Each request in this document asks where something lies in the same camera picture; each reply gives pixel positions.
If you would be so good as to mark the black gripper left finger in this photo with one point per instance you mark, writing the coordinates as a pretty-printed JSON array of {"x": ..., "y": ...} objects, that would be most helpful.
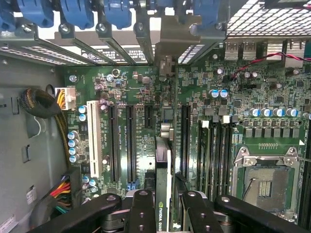
[{"x": 142, "y": 213}]

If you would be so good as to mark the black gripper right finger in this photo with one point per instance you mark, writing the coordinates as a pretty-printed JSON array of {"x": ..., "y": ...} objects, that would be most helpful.
[{"x": 196, "y": 213}]

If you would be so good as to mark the CPU socket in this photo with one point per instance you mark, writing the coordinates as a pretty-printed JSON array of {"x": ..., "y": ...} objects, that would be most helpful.
[{"x": 267, "y": 184}]

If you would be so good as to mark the white expansion slot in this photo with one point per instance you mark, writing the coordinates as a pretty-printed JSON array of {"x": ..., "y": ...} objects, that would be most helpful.
[{"x": 94, "y": 136}]

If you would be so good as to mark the short black expansion slot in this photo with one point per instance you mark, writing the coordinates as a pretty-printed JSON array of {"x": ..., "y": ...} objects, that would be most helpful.
[{"x": 148, "y": 116}]

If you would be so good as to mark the thin metal locking lever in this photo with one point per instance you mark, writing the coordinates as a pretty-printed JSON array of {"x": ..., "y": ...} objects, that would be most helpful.
[{"x": 305, "y": 159}]

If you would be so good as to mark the green Dell motherboard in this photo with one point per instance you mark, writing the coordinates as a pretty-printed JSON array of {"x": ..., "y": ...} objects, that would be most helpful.
[{"x": 136, "y": 80}]

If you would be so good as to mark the white power connector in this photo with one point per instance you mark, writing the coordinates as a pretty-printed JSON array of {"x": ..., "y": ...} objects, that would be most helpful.
[{"x": 69, "y": 97}]

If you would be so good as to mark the silver USB port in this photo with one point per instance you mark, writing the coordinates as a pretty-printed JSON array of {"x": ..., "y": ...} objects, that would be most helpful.
[
  {"x": 231, "y": 51},
  {"x": 249, "y": 51}
]

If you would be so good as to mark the metal slot blanking plate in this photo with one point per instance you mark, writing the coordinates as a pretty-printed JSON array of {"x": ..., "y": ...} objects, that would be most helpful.
[
  {"x": 26, "y": 30},
  {"x": 101, "y": 27},
  {"x": 142, "y": 31},
  {"x": 65, "y": 28}
]

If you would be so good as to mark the silver port block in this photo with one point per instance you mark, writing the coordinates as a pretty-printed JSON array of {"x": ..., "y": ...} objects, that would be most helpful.
[{"x": 277, "y": 48}]

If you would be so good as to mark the blue card retention clip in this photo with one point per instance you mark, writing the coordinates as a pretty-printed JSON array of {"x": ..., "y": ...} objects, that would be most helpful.
[
  {"x": 119, "y": 13},
  {"x": 36, "y": 12},
  {"x": 77, "y": 14},
  {"x": 6, "y": 17},
  {"x": 206, "y": 12}
]

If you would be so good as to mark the black open PC case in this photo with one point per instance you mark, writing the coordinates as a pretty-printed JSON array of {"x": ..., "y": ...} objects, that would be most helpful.
[{"x": 7, "y": 36}]

